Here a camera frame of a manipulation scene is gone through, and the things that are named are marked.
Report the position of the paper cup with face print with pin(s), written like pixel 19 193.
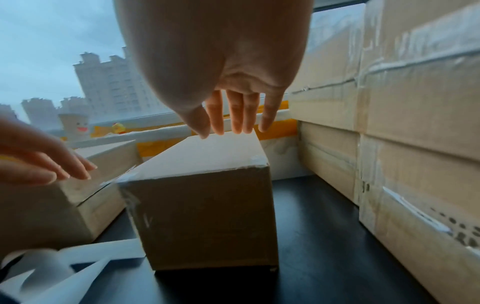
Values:
pixel 77 127

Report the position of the person's right hand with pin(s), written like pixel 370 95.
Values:
pixel 217 44

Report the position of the small yellow green toy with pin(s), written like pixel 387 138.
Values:
pixel 118 128

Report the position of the white window frame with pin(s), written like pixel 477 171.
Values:
pixel 150 116

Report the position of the white backing paper strip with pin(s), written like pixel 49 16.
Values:
pixel 41 267
pixel 75 285
pixel 108 252

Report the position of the large brown cardboard box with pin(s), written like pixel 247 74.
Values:
pixel 423 193
pixel 423 104

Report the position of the person's left hand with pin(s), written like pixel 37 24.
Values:
pixel 37 154

